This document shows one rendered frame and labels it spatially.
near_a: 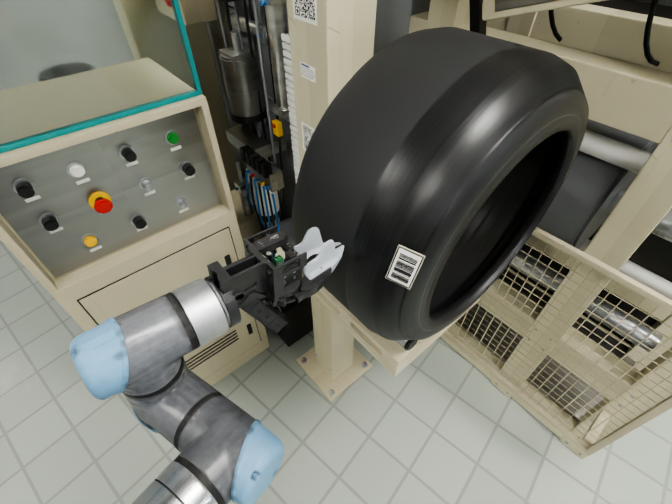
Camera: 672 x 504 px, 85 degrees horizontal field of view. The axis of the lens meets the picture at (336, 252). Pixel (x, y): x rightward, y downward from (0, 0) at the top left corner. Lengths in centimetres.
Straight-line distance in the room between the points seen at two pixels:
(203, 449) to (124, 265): 84
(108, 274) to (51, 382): 112
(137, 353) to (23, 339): 209
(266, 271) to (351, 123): 26
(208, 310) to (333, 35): 56
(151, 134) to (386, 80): 69
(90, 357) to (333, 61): 64
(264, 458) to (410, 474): 132
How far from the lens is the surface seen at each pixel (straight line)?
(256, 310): 51
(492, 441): 186
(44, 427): 217
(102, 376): 45
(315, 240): 55
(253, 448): 45
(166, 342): 44
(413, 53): 65
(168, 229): 125
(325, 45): 80
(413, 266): 52
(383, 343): 94
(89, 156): 109
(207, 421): 48
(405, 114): 55
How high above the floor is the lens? 167
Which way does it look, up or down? 46 degrees down
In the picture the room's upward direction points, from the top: straight up
